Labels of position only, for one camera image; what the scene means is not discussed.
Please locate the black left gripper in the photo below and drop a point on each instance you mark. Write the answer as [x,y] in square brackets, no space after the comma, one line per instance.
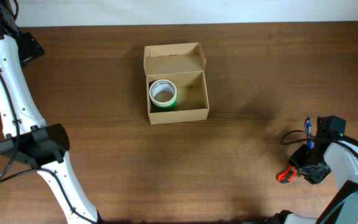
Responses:
[32,47]

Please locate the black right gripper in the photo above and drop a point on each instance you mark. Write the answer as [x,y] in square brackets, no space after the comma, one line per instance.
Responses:
[312,177]

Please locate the orange utility knife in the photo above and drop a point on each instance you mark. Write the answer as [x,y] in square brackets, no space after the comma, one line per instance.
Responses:
[287,176]

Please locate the blue ballpoint pen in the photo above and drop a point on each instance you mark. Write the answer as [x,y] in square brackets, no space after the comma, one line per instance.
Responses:
[309,136]

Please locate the green tape roll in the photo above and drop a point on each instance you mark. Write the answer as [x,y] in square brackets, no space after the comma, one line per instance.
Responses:
[164,106]

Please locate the white masking tape roll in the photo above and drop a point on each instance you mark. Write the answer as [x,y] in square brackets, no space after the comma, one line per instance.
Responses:
[163,90]

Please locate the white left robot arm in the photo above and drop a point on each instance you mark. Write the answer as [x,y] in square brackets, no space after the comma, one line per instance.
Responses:
[30,144]

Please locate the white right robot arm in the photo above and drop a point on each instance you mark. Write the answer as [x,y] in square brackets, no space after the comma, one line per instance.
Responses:
[329,151]

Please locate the brown cardboard box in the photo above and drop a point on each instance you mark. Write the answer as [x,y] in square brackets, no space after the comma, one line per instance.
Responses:
[184,65]

